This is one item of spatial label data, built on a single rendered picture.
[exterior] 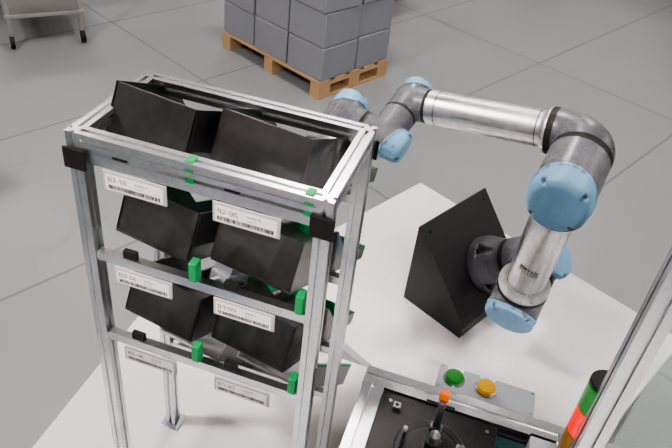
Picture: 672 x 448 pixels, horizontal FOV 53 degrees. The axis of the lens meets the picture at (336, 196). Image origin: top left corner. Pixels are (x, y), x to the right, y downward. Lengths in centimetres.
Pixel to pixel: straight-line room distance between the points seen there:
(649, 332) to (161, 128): 63
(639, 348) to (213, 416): 94
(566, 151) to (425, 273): 59
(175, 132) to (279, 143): 14
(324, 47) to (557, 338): 296
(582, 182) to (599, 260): 244
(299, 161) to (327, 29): 358
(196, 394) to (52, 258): 182
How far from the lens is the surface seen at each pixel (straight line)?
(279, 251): 90
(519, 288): 152
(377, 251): 195
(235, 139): 84
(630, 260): 375
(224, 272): 127
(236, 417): 153
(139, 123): 89
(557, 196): 124
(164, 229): 97
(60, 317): 300
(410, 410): 144
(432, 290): 173
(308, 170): 81
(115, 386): 118
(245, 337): 104
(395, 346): 169
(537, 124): 137
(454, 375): 152
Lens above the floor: 210
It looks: 35 degrees down
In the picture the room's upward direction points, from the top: 7 degrees clockwise
